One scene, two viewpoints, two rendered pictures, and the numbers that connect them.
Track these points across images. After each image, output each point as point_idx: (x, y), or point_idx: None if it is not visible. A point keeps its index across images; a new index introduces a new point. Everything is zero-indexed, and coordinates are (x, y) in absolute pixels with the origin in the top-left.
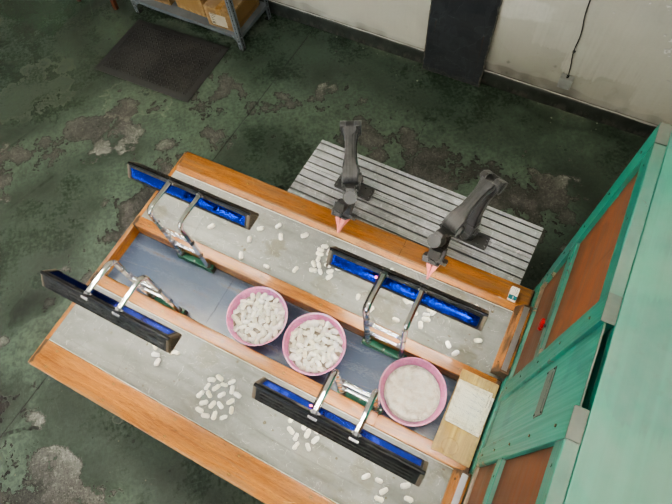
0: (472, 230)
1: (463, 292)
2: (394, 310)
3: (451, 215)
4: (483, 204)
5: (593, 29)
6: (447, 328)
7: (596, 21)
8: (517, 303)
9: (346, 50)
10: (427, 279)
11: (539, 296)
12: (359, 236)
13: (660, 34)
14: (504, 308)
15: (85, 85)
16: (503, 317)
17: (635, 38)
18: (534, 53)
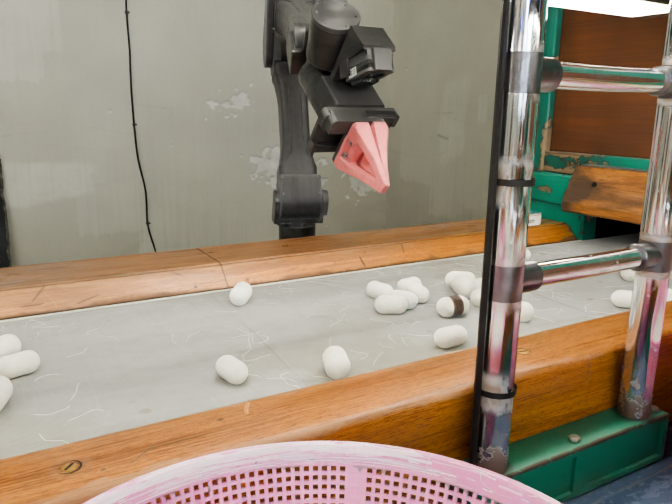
0: (319, 181)
1: (453, 259)
2: (402, 336)
3: (299, 20)
4: (304, 99)
5: (158, 179)
6: (558, 294)
7: (156, 165)
8: (544, 224)
9: None
10: (389, 184)
11: (568, 152)
12: (23, 282)
13: (236, 156)
14: (543, 245)
15: None
16: (568, 251)
17: (212, 172)
18: (91, 253)
